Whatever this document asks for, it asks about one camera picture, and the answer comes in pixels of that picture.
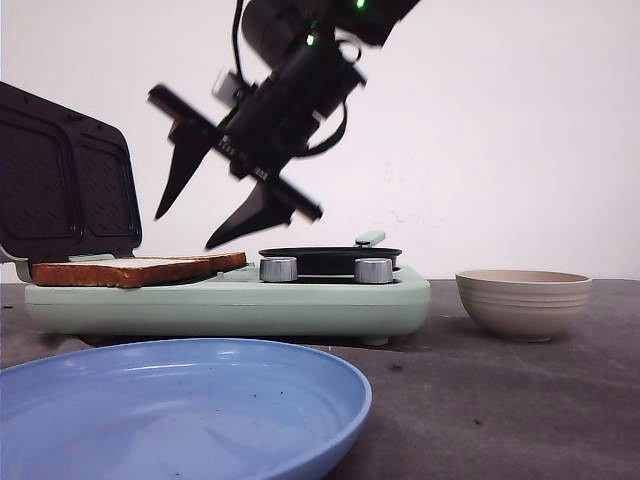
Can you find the blue round plate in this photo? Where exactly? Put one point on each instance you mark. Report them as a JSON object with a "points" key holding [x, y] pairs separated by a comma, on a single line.
{"points": [[182, 409]]}

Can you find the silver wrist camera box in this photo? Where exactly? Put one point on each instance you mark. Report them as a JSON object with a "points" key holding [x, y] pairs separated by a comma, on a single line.
{"points": [[229, 88]]}

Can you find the black round frying pan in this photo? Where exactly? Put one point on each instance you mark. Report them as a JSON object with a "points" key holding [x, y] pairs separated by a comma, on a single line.
{"points": [[336, 260]]}

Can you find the toast bread slice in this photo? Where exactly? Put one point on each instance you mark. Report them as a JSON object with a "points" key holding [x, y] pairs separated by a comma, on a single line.
{"points": [[214, 262], [120, 273]]}

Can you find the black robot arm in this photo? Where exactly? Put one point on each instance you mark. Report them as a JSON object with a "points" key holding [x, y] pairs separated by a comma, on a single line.
{"points": [[274, 28]]}

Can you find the right silver control knob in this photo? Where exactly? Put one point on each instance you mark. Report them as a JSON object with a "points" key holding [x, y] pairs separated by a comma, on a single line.
{"points": [[376, 271]]}

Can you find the silver control knob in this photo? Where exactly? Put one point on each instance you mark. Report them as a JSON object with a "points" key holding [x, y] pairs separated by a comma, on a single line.
{"points": [[376, 271], [278, 269]]}

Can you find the beige ribbed bowl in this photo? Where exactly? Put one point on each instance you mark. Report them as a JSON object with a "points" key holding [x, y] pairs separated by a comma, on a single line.
{"points": [[524, 305]]}

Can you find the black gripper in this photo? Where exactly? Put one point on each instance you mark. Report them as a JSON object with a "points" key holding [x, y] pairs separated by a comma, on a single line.
{"points": [[261, 134]]}

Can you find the grey table cloth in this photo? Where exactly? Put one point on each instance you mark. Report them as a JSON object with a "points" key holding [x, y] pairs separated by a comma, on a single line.
{"points": [[454, 402]]}

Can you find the breakfast maker hinged lid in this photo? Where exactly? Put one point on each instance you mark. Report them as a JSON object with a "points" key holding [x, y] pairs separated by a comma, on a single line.
{"points": [[67, 185]]}

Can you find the left silver control knob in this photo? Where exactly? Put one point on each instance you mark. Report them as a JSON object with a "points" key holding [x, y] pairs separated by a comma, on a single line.
{"points": [[278, 269]]}

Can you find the mint green breakfast maker base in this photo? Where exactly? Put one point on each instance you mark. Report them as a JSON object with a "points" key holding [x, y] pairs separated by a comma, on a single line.
{"points": [[236, 303]]}

